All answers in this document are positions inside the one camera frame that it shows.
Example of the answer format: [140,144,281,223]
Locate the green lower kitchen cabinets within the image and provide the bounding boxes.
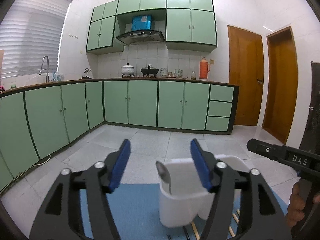
[1,78,239,188]

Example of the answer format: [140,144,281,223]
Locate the green kitchen cabinets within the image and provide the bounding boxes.
[1,78,239,188]
[86,0,217,55]

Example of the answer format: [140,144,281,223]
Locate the chrome kitchen faucet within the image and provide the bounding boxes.
[38,55,50,83]

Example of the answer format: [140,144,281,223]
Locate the green upper kitchen cabinets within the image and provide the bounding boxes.
[86,0,217,55]

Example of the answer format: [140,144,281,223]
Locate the person's right hand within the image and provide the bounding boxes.
[285,182,306,228]

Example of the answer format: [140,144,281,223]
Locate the metal spoon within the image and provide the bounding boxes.
[156,161,172,195]

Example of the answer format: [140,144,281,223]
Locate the white double utensil holder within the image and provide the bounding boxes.
[158,154,252,228]

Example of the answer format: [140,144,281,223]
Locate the blue table mat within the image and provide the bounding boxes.
[79,182,289,240]

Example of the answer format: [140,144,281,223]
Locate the orange thermos flask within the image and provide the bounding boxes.
[199,57,210,80]

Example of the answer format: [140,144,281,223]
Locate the white cooking pot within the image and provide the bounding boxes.
[121,63,135,77]

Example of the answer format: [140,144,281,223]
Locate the black wok with lid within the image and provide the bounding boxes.
[140,64,159,77]

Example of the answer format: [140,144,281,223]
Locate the small kettle on counter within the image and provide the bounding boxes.
[82,68,92,79]

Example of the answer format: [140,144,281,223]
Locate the closed wooden door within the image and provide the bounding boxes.
[228,25,264,126]

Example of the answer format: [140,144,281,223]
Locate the black range hood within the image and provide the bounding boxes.
[116,30,164,46]

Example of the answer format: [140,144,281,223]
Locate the blue box above hood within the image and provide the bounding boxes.
[131,15,152,31]

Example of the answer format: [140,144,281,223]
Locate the window blind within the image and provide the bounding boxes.
[1,0,72,79]

